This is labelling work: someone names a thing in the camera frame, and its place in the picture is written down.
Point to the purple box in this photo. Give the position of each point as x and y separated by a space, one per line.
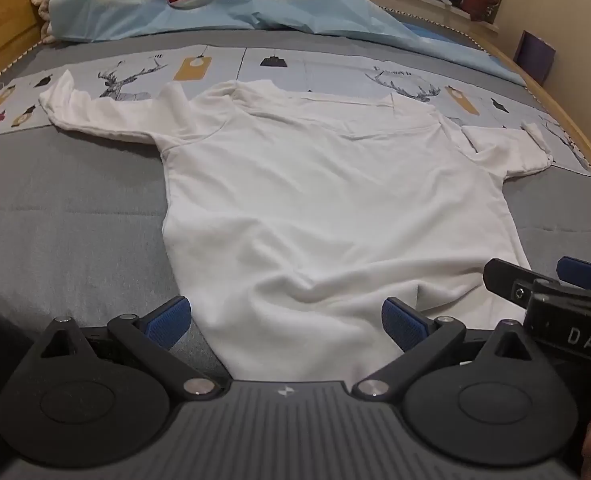
535 57

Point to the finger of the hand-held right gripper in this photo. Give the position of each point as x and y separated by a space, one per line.
588 274
508 280

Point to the light blue quilt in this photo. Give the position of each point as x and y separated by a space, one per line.
125 15

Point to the white t-shirt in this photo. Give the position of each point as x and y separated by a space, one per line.
300 185

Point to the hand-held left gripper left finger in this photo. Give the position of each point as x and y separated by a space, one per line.
168 321

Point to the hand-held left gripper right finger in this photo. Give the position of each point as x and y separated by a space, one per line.
400 325

